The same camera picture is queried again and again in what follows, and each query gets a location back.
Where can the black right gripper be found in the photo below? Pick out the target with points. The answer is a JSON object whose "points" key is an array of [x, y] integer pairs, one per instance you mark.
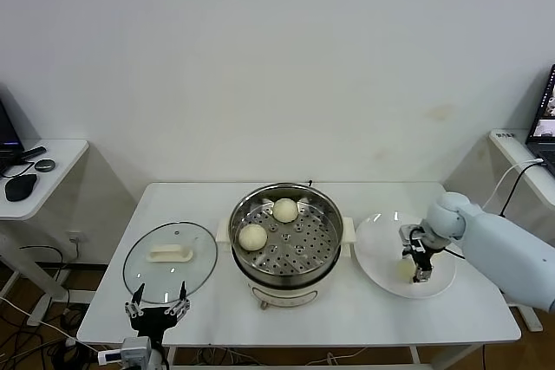
{"points": [[421, 256]]}

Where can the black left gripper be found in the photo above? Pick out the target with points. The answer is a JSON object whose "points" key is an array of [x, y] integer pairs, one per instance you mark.
{"points": [[154, 321]]}

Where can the white steamed baozi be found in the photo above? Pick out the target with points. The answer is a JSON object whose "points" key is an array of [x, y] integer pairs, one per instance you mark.
{"points": [[252, 238], [285, 210], [404, 270]]}

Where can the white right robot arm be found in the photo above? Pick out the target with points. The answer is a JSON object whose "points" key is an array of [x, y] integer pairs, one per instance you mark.
{"points": [[498, 248]]}

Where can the steel perforated steamer basket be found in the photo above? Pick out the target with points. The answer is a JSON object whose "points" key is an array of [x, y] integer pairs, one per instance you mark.
{"points": [[312, 253]]}

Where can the white round plate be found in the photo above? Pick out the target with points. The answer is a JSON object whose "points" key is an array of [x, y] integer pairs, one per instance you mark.
{"points": [[377, 240]]}

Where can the cream electric cooker base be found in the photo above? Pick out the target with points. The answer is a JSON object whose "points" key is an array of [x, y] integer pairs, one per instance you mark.
{"points": [[282, 296]]}

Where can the black cooker power plug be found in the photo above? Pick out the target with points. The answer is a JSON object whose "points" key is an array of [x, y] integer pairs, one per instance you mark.
{"points": [[310, 183]]}

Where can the white side desk labelled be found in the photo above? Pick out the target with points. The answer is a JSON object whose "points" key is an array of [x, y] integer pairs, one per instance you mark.
{"points": [[518, 149]]}

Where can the round black puck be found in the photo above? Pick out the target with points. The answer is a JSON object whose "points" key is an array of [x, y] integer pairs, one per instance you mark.
{"points": [[45, 165]]}

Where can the black computer mouse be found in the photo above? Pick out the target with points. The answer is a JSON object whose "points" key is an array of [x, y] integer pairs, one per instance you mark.
{"points": [[20, 188]]}

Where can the black stick remote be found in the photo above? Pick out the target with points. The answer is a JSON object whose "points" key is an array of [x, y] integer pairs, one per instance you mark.
{"points": [[32, 153]]}

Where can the black laptop purple light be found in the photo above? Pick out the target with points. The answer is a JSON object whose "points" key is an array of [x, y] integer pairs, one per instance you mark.
{"points": [[6, 127]]}

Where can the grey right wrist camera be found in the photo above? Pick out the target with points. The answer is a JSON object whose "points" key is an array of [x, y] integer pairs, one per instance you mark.
{"points": [[409, 233]]}

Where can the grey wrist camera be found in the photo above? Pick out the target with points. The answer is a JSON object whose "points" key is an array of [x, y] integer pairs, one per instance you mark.
{"points": [[409, 233], [136, 349]]}

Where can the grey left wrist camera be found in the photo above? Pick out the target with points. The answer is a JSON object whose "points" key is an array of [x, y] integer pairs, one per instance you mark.
{"points": [[136, 349]]}

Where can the white table frame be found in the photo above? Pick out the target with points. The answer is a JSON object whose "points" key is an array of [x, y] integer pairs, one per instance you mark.
{"points": [[414, 355]]}

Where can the white wall socket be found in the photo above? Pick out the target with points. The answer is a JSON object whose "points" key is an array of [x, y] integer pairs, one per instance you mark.
{"points": [[78, 238]]}

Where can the black laptop camera views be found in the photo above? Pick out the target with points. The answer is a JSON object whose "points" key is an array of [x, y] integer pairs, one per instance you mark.
{"points": [[544, 127]]}

